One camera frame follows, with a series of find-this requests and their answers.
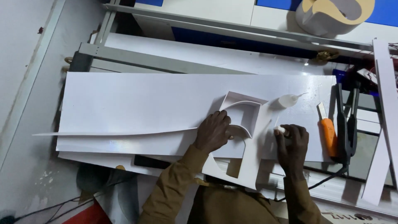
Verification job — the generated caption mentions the person's right hand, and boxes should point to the person's right hand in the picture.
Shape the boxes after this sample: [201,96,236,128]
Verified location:
[273,124,310,178]

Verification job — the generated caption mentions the person's left hand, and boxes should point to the person's left hand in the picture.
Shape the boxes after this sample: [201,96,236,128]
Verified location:
[192,110,234,155]

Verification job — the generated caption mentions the long white plastic strip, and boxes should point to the long white plastic strip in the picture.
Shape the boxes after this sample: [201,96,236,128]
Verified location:
[32,100,262,139]

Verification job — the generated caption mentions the orange utility knife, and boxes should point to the orange utility knife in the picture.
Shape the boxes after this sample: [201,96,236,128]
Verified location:
[316,102,339,158]

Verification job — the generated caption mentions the white cut-out letter form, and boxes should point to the white cut-out letter form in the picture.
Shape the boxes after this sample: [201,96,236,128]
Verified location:
[201,91,281,190]

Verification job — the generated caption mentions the white nozzle glue bottle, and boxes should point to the white nozzle glue bottle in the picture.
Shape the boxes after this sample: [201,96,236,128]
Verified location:
[277,92,308,109]

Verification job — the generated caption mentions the black heating iron tool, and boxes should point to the black heating iron tool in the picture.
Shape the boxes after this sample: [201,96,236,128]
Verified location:
[335,82,361,166]

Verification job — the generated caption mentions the person's brown shirt torso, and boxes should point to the person's brown shirt torso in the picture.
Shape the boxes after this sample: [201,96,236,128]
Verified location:
[187,176,282,224]

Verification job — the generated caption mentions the large white plastic sheet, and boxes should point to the large white plastic sheet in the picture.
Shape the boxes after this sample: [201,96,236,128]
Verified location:
[56,72,338,163]

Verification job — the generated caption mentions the blue small container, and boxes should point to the blue small container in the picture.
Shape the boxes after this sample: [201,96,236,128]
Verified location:
[332,69,347,83]

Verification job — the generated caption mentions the narrow white plastic strip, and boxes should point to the narrow white plastic strip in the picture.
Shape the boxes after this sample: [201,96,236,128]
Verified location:
[361,130,391,206]

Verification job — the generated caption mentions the wide white plastic strip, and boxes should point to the wide white plastic strip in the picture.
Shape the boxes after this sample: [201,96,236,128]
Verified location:
[372,39,398,191]

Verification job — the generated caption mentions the white plastic sheet underneath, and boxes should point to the white plastic sheet underneath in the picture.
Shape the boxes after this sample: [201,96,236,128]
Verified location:
[57,151,206,178]

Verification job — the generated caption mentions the white and blue cabinet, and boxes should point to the white and blue cabinet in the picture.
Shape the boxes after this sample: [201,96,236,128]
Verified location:
[133,0,398,45]

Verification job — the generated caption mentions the large roll of tape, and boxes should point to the large roll of tape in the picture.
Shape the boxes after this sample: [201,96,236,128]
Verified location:
[294,0,376,37]

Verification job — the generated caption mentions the red sheet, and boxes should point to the red sheet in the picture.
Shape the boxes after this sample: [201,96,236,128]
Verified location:
[62,200,113,224]

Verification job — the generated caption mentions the black power cable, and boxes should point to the black power cable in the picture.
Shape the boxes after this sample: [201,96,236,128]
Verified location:
[273,164,349,203]

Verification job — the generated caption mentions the grey metal table frame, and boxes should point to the grey metal table frame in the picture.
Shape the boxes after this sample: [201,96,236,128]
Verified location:
[64,0,398,218]

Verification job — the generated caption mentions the thin black floor cables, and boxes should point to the thin black floor cables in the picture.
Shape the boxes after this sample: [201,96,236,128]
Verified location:
[0,195,95,224]

